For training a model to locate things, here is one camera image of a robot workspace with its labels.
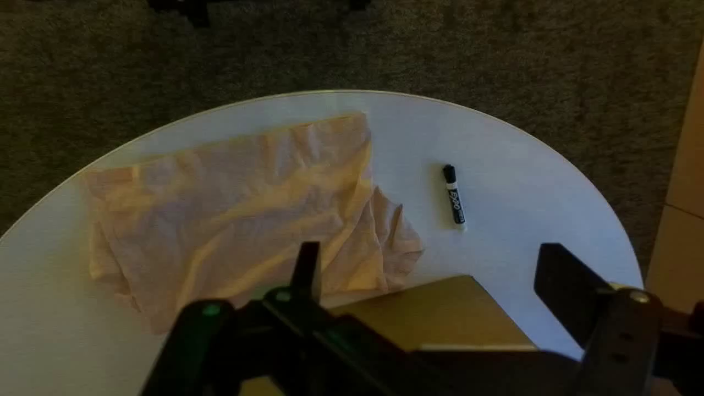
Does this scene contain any black dry erase marker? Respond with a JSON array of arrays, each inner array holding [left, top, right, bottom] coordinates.
[[440, 163, 469, 234]]

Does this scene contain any brown cardboard box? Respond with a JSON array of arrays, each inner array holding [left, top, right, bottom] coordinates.
[[332, 274, 536, 355]]

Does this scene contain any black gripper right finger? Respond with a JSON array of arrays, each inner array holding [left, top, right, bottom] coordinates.
[[535, 242, 704, 396]]

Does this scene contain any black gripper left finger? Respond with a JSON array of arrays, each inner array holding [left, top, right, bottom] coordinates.
[[140, 241, 413, 396]]

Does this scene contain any peach cloth towel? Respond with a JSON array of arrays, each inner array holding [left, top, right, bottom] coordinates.
[[85, 111, 427, 338]]

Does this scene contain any black stand foot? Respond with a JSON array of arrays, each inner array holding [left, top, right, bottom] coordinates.
[[147, 0, 215, 31]]

